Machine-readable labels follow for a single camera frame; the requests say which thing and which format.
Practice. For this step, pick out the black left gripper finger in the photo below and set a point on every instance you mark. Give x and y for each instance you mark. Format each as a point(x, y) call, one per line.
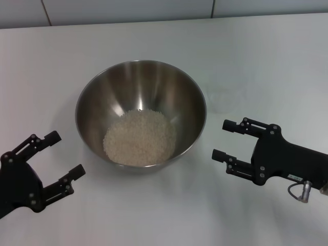
point(61, 187)
point(33, 146)

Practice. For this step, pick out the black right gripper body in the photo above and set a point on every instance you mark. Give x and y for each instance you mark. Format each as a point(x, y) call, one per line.
point(287, 159)

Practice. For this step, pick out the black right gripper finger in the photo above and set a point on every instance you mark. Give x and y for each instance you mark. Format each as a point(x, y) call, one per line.
point(249, 128)
point(238, 167)

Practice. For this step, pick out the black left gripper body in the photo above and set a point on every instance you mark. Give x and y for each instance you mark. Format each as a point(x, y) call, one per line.
point(20, 184)

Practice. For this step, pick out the clear plastic cup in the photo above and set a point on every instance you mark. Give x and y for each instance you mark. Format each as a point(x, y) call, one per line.
point(223, 106)

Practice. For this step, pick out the stainless steel mixing bowl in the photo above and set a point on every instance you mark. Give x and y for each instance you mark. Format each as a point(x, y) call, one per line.
point(107, 102)

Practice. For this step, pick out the white rice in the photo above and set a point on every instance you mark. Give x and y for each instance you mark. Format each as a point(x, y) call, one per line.
point(141, 138)

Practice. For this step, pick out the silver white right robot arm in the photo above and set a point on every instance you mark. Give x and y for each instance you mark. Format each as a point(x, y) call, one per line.
point(325, 190)

